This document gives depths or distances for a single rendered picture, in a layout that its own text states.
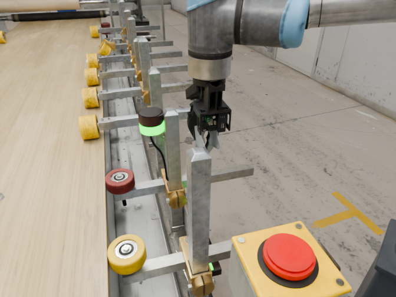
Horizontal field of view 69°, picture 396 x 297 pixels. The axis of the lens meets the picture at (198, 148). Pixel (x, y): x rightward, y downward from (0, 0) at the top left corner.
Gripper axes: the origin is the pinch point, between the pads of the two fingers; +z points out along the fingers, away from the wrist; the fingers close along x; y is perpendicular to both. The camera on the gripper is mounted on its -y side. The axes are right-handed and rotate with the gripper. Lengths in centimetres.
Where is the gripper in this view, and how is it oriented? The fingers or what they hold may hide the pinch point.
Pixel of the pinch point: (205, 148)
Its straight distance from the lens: 74.6
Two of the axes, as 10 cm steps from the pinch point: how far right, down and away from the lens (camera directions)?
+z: 0.0, 8.3, 5.6
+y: 2.7, 5.3, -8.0
